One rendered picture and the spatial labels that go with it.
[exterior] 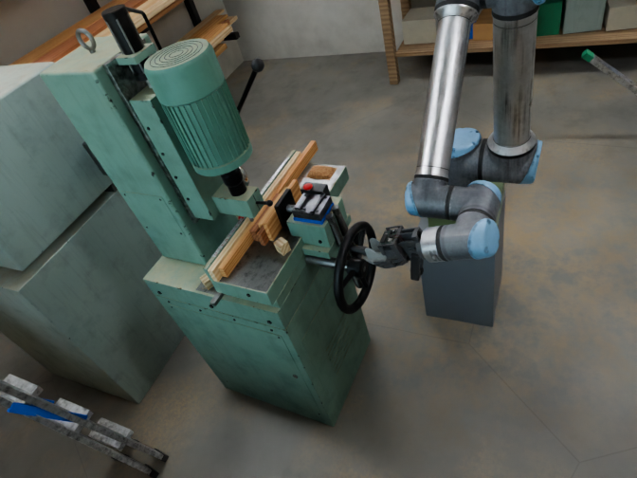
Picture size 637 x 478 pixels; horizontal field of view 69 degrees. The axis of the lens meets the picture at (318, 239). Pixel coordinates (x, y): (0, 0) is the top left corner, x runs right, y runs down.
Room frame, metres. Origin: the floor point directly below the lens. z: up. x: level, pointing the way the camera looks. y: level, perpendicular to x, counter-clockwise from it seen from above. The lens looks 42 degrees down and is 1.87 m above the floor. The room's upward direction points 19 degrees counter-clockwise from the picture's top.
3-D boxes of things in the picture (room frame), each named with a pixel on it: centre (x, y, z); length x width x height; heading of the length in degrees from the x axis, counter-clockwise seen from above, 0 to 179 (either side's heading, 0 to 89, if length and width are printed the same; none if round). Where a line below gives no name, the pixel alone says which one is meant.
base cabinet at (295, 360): (1.26, 0.28, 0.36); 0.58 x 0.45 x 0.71; 52
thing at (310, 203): (1.13, -0.02, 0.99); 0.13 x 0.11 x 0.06; 142
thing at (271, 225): (1.21, 0.08, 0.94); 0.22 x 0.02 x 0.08; 142
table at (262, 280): (1.18, 0.05, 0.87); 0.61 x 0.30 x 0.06; 142
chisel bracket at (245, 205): (1.20, 0.20, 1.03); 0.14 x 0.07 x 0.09; 52
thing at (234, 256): (1.29, 0.10, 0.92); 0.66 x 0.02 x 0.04; 142
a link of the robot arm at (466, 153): (1.32, -0.59, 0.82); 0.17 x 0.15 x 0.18; 52
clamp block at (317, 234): (1.13, -0.02, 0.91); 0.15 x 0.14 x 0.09; 142
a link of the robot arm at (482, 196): (0.84, -0.40, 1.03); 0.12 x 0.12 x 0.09; 52
